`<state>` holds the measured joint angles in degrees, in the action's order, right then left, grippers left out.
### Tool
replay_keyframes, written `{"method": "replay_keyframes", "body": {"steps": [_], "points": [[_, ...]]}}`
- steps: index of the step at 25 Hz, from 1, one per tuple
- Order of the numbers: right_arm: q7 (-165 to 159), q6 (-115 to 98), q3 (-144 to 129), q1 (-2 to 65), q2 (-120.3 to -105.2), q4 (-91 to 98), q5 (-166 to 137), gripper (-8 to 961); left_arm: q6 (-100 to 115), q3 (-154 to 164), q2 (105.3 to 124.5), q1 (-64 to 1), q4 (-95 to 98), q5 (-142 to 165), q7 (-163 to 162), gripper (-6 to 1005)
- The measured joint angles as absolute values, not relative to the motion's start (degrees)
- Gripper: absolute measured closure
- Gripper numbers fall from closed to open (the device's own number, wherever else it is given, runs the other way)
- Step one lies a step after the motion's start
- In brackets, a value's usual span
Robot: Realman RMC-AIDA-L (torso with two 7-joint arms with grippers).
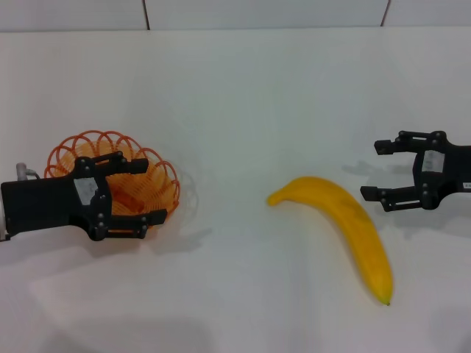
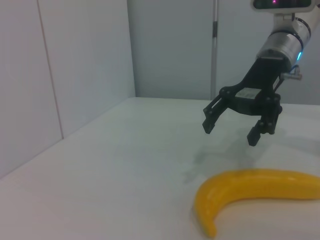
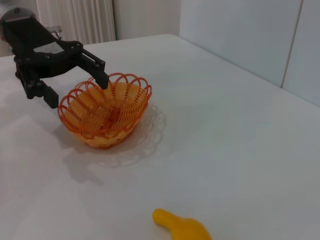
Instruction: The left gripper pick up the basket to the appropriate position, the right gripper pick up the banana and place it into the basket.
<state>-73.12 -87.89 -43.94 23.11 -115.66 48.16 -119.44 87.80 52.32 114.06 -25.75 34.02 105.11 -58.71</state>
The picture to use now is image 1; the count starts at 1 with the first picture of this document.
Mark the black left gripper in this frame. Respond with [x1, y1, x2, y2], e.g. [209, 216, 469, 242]
[0, 151, 169, 243]

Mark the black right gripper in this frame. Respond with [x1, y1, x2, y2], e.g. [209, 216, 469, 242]
[360, 129, 471, 213]

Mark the orange plastic wire basket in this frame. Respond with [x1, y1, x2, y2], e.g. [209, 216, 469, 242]
[43, 129, 181, 236]

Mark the yellow banana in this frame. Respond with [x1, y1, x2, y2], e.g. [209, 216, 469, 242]
[266, 176, 394, 306]

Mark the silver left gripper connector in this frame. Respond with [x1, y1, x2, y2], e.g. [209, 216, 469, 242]
[15, 161, 38, 182]

